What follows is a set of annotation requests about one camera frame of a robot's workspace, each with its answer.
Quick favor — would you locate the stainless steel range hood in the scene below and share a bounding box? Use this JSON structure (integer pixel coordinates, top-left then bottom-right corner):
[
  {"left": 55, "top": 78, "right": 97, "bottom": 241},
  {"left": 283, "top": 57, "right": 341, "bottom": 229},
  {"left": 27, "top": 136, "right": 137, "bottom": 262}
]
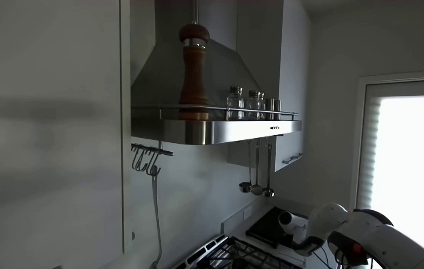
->
[{"left": 130, "top": 0, "right": 303, "bottom": 146}]

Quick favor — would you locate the hanging steel ladle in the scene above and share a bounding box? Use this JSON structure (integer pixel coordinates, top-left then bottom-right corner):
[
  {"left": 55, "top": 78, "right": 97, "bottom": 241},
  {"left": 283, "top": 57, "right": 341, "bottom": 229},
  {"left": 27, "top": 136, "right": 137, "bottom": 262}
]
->
[{"left": 263, "top": 137, "right": 275, "bottom": 198}]

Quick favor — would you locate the hanging steel measuring cup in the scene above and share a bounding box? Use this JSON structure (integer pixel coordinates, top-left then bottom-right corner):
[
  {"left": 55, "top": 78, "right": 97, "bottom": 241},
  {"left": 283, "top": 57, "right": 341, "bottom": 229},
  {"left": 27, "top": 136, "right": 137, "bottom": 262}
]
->
[{"left": 239, "top": 140, "right": 253, "bottom": 194}]

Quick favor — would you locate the white wall cabinet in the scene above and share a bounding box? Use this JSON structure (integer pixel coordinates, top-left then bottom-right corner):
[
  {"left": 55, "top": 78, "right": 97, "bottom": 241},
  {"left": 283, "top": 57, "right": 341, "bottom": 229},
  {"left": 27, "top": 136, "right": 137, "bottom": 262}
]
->
[{"left": 228, "top": 0, "right": 312, "bottom": 173}]

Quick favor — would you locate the black tray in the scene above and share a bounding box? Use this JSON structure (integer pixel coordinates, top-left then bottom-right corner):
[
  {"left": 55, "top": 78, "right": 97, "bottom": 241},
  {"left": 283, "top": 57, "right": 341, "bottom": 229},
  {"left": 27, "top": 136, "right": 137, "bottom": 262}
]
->
[{"left": 245, "top": 206, "right": 310, "bottom": 250}]

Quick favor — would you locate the long hanging steel utensil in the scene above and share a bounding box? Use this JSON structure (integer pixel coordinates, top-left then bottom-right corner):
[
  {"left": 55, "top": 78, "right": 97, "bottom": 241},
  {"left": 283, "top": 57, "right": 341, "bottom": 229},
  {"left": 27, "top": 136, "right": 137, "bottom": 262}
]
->
[{"left": 148, "top": 166, "right": 163, "bottom": 269}]

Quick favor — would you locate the steel hook rail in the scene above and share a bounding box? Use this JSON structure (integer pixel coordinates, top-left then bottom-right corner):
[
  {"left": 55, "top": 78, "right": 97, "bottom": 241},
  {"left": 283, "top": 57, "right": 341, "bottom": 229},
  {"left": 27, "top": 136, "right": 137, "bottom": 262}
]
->
[{"left": 131, "top": 143, "right": 174, "bottom": 177}]

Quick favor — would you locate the gas stove with black grates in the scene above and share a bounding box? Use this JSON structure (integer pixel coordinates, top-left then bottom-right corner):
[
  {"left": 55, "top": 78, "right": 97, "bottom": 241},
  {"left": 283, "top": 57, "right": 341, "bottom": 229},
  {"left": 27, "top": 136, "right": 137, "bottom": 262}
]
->
[{"left": 170, "top": 233, "right": 306, "bottom": 269}]

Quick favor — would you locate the brown wooden pepper mill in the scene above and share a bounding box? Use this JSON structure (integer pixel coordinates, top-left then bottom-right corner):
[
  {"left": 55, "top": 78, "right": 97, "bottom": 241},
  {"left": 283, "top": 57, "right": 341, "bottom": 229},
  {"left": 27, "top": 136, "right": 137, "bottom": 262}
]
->
[{"left": 178, "top": 23, "right": 211, "bottom": 121}]

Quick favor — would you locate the tall white cabinet door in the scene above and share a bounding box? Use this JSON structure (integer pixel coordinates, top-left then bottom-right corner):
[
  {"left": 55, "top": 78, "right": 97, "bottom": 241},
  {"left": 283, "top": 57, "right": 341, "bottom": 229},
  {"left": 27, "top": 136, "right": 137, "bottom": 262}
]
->
[{"left": 0, "top": 0, "right": 132, "bottom": 269}]

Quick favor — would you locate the steel cabinet handle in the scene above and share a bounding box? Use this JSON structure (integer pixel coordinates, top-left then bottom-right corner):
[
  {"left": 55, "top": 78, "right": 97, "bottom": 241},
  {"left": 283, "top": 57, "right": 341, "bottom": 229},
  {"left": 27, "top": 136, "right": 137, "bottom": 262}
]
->
[{"left": 282, "top": 152, "right": 305, "bottom": 165}]

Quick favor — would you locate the window with white blind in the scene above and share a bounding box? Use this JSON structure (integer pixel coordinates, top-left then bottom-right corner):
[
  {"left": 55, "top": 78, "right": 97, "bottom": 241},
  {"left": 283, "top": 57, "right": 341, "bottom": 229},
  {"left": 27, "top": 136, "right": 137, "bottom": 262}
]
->
[{"left": 349, "top": 69, "right": 424, "bottom": 225}]

